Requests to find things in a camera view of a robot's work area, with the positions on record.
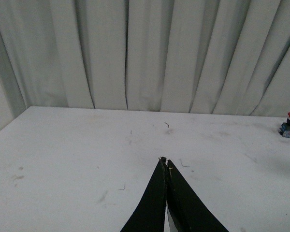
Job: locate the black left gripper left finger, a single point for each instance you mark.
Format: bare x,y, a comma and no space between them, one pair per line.
149,215

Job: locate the white pleated curtain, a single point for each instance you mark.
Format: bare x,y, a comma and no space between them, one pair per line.
228,57

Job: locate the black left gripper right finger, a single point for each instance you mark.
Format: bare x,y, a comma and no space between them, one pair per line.
186,211

